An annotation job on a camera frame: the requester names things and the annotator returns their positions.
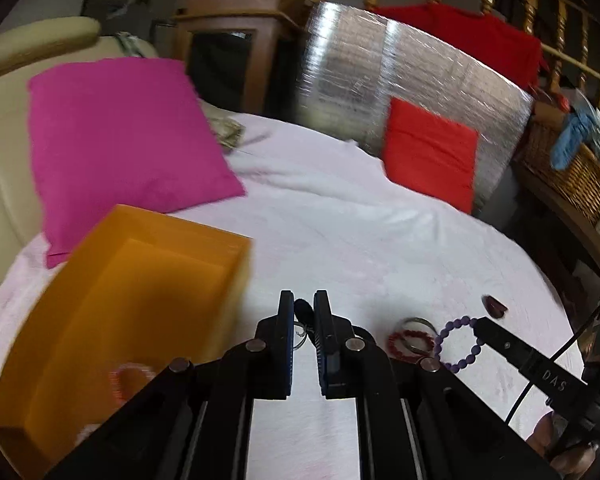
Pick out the orange cardboard box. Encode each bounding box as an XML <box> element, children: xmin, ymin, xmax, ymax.
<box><xmin>0</xmin><ymin>204</ymin><xmax>253</xmax><ymax>478</ymax></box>

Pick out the purple bead bracelet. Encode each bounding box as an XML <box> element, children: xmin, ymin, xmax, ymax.
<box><xmin>432</xmin><ymin>314</ymin><xmax>483</xmax><ymax>372</ymax></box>

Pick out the black cord bracelet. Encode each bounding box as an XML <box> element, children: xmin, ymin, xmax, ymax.
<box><xmin>294</xmin><ymin>299</ymin><xmax>317</xmax><ymax>348</ymax></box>

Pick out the red pillow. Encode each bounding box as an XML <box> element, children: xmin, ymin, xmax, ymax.
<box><xmin>381</xmin><ymin>97</ymin><xmax>481</xmax><ymax>216</ymax></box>

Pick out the pink bead bracelet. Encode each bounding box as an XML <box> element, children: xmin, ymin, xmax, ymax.
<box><xmin>111</xmin><ymin>362</ymin><xmax>156</xmax><ymax>403</ymax></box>

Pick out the person's right hand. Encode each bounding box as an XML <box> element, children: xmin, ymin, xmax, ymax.
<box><xmin>526</xmin><ymin>410</ymin><xmax>600</xmax><ymax>480</ymax></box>

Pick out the dark red bangle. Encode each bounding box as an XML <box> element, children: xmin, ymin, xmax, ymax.
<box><xmin>481</xmin><ymin>296</ymin><xmax>508</xmax><ymax>320</ymax></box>

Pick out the blue cloth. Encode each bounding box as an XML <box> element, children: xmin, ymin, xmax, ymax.
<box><xmin>550</xmin><ymin>110</ymin><xmax>600</xmax><ymax>171</ymax></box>

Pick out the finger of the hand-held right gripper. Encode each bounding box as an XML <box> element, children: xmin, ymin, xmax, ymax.
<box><xmin>472</xmin><ymin>321</ymin><xmax>588</xmax><ymax>411</ymax></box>

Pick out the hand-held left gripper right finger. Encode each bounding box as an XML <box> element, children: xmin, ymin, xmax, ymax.
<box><xmin>312</xmin><ymin>290</ymin><xmax>561</xmax><ymax>480</ymax></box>

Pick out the metal bangle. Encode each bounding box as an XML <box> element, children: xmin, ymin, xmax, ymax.
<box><xmin>397</xmin><ymin>316</ymin><xmax>438</xmax><ymax>356</ymax></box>

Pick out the silver insulation panel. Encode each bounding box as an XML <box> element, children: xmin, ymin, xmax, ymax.
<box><xmin>295</xmin><ymin>1</ymin><xmax>536</xmax><ymax>216</ymax></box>

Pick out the beige leather sofa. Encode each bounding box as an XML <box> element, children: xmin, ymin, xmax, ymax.
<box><xmin>0</xmin><ymin>15</ymin><xmax>161</xmax><ymax>396</ymax></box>

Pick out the red bead bracelet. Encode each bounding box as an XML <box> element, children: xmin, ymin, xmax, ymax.
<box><xmin>386</xmin><ymin>327</ymin><xmax>436</xmax><ymax>361</ymax></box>

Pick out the patterned cloth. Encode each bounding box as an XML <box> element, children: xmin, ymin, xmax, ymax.
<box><xmin>210</xmin><ymin>117</ymin><xmax>246</xmax><ymax>151</ymax></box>

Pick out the wooden cabinet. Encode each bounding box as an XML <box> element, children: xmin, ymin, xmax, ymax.
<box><xmin>172</xmin><ymin>0</ymin><xmax>306</xmax><ymax>121</ymax></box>

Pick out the red cloth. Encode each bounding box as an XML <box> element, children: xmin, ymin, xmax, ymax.
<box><xmin>375</xmin><ymin>4</ymin><xmax>546</xmax><ymax>93</ymax></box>

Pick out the curved wooden shelf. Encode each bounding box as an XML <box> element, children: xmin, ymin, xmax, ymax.
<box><xmin>512</xmin><ymin>160</ymin><xmax>600</xmax><ymax>281</ymax></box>

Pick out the pink pillow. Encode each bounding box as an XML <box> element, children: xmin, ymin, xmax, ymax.
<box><xmin>27</xmin><ymin>57</ymin><xmax>248</xmax><ymax>268</ymax></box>

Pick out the striped cloth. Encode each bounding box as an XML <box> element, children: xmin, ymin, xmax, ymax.
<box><xmin>112</xmin><ymin>31</ymin><xmax>146</xmax><ymax>58</ymax></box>

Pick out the black cable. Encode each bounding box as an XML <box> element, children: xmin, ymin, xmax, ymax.
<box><xmin>505</xmin><ymin>300</ymin><xmax>600</xmax><ymax>426</ymax></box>

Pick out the pale pink blanket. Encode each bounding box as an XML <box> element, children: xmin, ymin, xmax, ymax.
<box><xmin>0</xmin><ymin>110</ymin><xmax>576</xmax><ymax>480</ymax></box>

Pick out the wicker basket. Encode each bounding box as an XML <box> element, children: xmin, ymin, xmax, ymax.
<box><xmin>522</xmin><ymin>120</ymin><xmax>600</xmax><ymax>226</ymax></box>

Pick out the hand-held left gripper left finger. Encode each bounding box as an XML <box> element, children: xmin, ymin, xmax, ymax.
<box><xmin>45</xmin><ymin>290</ymin><xmax>296</xmax><ymax>480</ymax></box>

